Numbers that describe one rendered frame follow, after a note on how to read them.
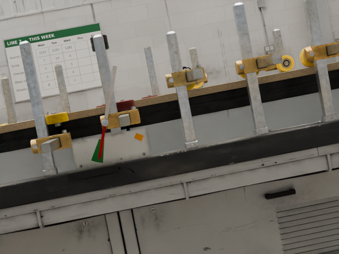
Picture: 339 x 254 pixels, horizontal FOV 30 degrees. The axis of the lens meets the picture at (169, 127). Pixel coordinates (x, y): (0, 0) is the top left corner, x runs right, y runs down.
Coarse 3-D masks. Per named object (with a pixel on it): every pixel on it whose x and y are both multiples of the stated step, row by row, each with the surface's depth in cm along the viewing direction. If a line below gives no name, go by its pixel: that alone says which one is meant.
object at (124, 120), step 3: (123, 114) 217; (126, 114) 207; (120, 117) 190; (123, 117) 190; (126, 117) 190; (129, 117) 213; (120, 120) 190; (123, 120) 190; (126, 120) 190; (129, 120) 199; (120, 123) 190; (123, 123) 190; (126, 123) 190; (129, 123) 190; (120, 126) 190
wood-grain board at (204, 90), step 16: (336, 64) 243; (240, 80) 302; (272, 80) 242; (160, 96) 240; (176, 96) 240; (192, 96) 240; (80, 112) 238; (96, 112) 238; (0, 128) 237; (16, 128) 237
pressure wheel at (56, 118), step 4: (56, 112) 233; (64, 112) 232; (48, 116) 231; (52, 116) 230; (56, 116) 230; (60, 116) 230; (64, 116) 231; (48, 120) 231; (52, 120) 230; (56, 120) 230; (60, 120) 230; (64, 120) 231; (48, 124) 232; (56, 124) 233; (60, 124) 233; (60, 128) 234; (60, 132) 234
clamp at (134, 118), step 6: (108, 114) 218; (114, 114) 218; (120, 114) 218; (132, 114) 218; (138, 114) 218; (108, 120) 218; (114, 120) 218; (132, 120) 218; (138, 120) 218; (102, 126) 218; (108, 126) 218; (114, 126) 218
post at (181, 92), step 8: (168, 32) 219; (168, 40) 218; (176, 40) 218; (168, 48) 219; (176, 48) 219; (176, 56) 219; (176, 64) 219; (176, 88) 219; (184, 88) 219; (184, 96) 219; (184, 104) 220; (184, 112) 220; (184, 120) 220; (192, 120) 220; (184, 128) 220; (192, 128) 220; (192, 136) 220
